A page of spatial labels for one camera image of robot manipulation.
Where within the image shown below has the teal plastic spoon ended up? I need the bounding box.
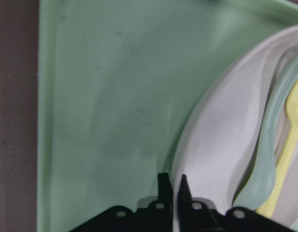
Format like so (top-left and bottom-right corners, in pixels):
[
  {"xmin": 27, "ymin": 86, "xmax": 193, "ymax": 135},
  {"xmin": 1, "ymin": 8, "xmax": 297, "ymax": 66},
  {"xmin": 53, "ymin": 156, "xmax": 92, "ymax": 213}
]
[{"xmin": 233, "ymin": 55, "xmax": 298, "ymax": 210}]

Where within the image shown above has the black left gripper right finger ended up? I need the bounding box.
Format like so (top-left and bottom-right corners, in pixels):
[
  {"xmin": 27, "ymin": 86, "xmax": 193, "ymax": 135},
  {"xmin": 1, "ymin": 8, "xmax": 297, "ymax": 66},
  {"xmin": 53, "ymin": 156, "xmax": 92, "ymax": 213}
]
[{"xmin": 177, "ymin": 174, "xmax": 292, "ymax": 232}]

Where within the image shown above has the light green tray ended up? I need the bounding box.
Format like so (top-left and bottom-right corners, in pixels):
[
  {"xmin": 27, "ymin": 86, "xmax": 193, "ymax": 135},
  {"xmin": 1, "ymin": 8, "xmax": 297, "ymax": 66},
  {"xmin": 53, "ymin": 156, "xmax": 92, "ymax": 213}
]
[{"xmin": 37, "ymin": 0, "xmax": 298, "ymax": 232}]

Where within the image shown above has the white round plate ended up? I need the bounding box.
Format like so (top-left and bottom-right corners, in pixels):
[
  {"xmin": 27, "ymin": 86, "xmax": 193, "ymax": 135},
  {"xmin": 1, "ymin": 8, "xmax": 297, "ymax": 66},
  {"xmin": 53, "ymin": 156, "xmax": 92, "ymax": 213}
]
[{"xmin": 170, "ymin": 24, "xmax": 298, "ymax": 230}]

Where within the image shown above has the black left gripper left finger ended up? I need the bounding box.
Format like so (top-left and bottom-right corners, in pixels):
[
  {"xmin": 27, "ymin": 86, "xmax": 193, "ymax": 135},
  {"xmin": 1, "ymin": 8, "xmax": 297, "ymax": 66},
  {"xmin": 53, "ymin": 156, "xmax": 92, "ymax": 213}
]
[{"xmin": 72, "ymin": 173, "xmax": 173, "ymax": 232}]

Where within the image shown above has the yellow plastic fork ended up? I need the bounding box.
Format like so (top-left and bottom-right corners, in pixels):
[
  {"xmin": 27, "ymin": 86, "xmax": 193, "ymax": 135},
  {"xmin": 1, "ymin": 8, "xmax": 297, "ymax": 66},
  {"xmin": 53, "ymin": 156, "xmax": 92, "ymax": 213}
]
[{"xmin": 256, "ymin": 79, "xmax": 298, "ymax": 218}]

